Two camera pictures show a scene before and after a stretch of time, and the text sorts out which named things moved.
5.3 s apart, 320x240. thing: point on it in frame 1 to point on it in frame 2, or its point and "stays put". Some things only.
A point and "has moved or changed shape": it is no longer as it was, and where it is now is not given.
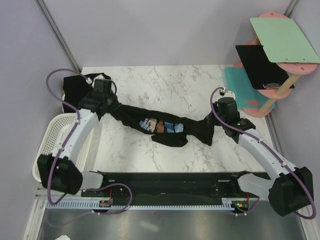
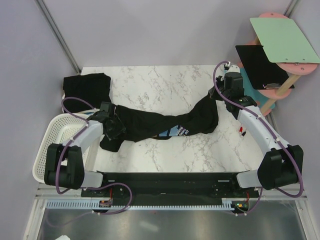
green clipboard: [283, 41] stays put
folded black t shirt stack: [75, 87] stays put
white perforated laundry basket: [56, 128] stays put
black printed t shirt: [167, 130] has moved or changed shape
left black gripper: [116, 105] to [119, 129]
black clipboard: [265, 74] stays put
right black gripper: [215, 107] to [213, 94]
